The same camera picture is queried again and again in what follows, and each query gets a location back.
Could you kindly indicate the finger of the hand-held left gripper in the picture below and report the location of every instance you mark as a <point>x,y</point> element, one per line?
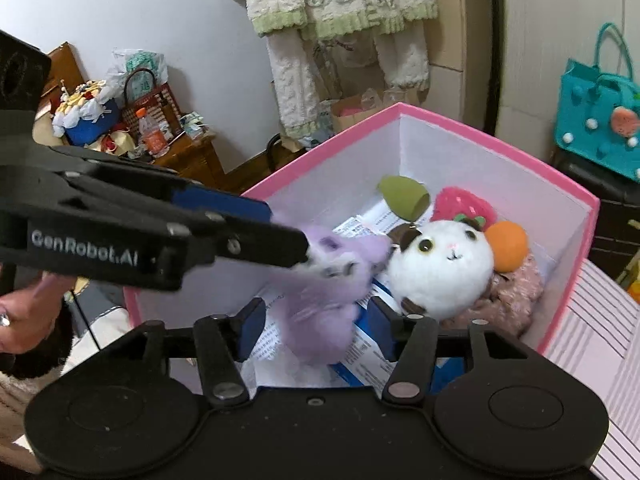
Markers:
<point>230,205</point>
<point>260,242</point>

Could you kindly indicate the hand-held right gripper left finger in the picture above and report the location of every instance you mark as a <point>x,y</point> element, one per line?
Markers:
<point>250,327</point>

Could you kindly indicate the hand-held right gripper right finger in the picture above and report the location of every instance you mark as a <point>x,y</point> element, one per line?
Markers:
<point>380,325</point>

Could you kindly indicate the purple plush toy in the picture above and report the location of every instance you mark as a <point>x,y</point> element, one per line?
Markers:
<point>320,310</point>

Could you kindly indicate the white spotted plush toy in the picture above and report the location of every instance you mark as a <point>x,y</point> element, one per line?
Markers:
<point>440,275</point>

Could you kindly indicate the green makeup sponge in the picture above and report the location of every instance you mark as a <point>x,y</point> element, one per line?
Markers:
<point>405,197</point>

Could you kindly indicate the orange makeup sponge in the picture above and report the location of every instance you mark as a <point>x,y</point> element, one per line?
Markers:
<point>507,247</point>

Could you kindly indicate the pink storage box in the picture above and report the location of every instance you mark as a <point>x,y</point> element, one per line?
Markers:
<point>500,170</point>

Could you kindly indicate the person's left forearm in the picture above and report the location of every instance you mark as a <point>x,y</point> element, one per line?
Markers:
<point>35,360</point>

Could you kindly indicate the person's left hand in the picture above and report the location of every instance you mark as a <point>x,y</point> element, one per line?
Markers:
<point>30,315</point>

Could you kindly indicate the blue and white paper box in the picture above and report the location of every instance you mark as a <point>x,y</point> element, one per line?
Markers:
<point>285,372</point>

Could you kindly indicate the wooden side table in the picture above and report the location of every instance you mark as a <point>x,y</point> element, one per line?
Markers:
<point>195,155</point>

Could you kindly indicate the plastic water bottle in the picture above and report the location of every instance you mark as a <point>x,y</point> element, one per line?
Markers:
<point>152,135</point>

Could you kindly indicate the brown wicker basket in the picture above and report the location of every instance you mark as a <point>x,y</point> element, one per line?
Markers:
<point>160,102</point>

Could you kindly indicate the blue box with flowers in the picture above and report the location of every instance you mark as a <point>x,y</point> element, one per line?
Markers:
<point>90,120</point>

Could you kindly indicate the pink floral cloth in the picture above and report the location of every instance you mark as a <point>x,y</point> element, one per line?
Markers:
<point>515,292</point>

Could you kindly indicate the fluffy white pajama pants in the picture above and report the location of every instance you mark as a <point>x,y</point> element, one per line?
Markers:
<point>300,85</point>

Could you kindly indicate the red strawberry plush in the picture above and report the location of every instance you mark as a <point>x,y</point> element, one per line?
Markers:
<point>462,205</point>

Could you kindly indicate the crumpled plastic bag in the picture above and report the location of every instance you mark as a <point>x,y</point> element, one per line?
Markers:
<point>140,65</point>

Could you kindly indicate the black suitcase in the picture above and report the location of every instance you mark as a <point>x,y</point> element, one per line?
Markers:
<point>615,220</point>

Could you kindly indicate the teal tote bag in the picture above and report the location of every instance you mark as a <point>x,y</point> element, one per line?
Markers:
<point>595,120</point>

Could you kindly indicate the black curved frame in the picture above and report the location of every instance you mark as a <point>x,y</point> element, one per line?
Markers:
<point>495,35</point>

